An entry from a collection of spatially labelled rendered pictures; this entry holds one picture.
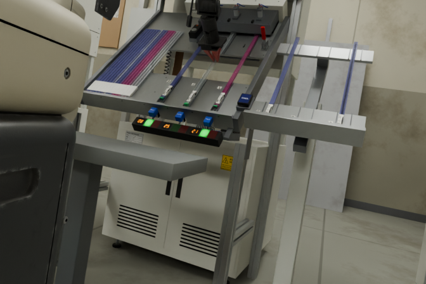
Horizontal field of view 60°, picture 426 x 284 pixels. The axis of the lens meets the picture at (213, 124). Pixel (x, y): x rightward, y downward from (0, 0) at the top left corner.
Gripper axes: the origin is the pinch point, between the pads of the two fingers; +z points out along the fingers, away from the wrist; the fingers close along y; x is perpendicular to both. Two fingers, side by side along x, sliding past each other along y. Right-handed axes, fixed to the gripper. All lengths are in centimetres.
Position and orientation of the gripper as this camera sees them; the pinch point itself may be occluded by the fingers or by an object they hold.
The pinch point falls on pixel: (215, 59)
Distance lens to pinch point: 154.4
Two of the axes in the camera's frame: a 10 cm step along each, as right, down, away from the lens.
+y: -9.1, -1.5, 3.7
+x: -3.7, 6.9, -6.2
